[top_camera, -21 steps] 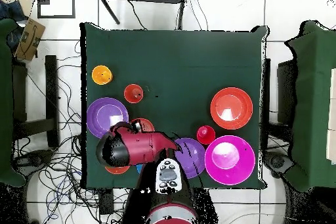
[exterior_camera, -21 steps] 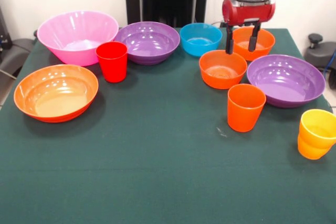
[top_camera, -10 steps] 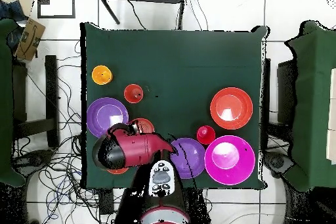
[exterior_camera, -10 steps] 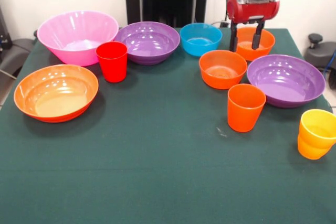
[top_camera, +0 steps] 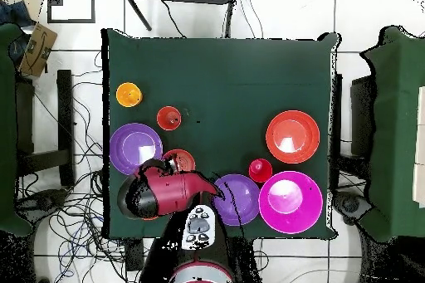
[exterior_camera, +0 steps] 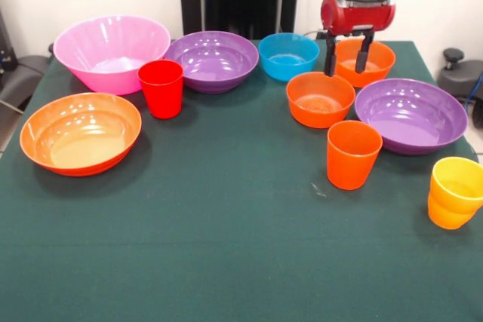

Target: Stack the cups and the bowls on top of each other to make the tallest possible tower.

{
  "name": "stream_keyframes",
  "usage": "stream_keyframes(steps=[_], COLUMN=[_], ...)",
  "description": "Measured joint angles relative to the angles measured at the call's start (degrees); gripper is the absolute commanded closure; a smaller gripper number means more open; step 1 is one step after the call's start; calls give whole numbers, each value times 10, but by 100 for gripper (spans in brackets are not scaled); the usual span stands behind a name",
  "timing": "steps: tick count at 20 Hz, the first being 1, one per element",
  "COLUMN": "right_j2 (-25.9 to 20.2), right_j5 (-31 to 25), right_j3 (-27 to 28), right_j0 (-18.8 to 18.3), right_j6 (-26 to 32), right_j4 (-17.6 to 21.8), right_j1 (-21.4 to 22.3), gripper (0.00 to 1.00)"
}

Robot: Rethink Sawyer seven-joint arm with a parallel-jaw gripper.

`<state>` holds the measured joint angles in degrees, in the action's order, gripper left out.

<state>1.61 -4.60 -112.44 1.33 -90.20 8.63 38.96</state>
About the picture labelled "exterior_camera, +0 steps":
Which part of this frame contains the black equipment frame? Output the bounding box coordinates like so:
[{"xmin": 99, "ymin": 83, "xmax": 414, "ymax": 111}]
[{"xmin": 0, "ymin": 8, "xmax": 17, "ymax": 71}]

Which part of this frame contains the pink bowl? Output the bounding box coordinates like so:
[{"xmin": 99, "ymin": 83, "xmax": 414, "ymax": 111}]
[{"xmin": 52, "ymin": 15, "xmax": 171, "ymax": 96}]

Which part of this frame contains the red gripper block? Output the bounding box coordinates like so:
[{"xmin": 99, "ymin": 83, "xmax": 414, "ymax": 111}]
[{"xmin": 320, "ymin": 0, "xmax": 397, "ymax": 77}]

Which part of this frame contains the small orange bowl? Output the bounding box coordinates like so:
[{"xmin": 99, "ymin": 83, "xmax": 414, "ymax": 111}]
[
  {"xmin": 331, "ymin": 38, "xmax": 397, "ymax": 89},
  {"xmin": 285, "ymin": 71, "xmax": 356, "ymax": 129}
]

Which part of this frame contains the yellow cup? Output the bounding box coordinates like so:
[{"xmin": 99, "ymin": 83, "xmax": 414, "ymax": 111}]
[{"xmin": 429, "ymin": 156, "xmax": 483, "ymax": 216}]

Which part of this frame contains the dark green tablecloth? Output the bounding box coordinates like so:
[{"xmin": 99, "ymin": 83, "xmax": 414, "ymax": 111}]
[{"xmin": 0, "ymin": 38, "xmax": 483, "ymax": 322}]

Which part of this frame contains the red cup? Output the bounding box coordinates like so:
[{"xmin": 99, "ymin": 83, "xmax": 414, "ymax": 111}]
[{"xmin": 137, "ymin": 59, "xmax": 185, "ymax": 120}]

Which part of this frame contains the blue cable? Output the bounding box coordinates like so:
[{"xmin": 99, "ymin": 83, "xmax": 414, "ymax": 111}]
[{"xmin": 463, "ymin": 72, "xmax": 483, "ymax": 106}]

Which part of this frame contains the blue bowl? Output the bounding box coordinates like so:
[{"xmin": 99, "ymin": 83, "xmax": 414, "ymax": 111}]
[{"xmin": 258, "ymin": 32, "xmax": 321, "ymax": 82}]

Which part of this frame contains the purple bowl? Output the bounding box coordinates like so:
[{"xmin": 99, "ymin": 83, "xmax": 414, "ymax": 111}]
[
  {"xmin": 164, "ymin": 30, "xmax": 260, "ymax": 95},
  {"xmin": 354, "ymin": 78, "xmax": 469, "ymax": 156}
]

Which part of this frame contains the light orange cup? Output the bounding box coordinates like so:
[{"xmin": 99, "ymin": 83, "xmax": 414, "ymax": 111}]
[{"xmin": 427, "ymin": 190, "xmax": 477, "ymax": 231}]

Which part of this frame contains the large orange bowl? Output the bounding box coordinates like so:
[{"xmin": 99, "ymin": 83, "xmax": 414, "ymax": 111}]
[{"xmin": 19, "ymin": 92, "xmax": 143, "ymax": 177}]

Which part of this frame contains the black pedestal foot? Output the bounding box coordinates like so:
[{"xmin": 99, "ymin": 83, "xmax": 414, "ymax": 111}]
[{"xmin": 436, "ymin": 48, "xmax": 483, "ymax": 99}]

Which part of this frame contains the grey pedestal foot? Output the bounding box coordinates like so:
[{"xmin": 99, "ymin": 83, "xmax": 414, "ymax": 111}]
[{"xmin": 0, "ymin": 55, "xmax": 50, "ymax": 103}]

